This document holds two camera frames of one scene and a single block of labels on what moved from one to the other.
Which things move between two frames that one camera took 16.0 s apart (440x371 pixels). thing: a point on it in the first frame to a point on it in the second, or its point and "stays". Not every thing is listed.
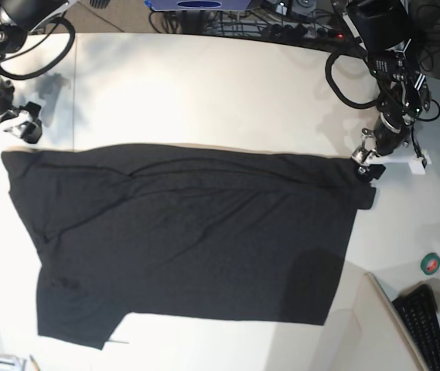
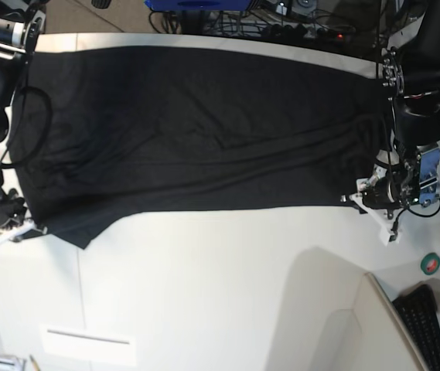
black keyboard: x=417 y=310 stays
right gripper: x=390 y=141 to x=379 y=195
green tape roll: x=430 y=263 stays
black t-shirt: x=185 y=232 to x=100 y=134
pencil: x=35 y=364 stays
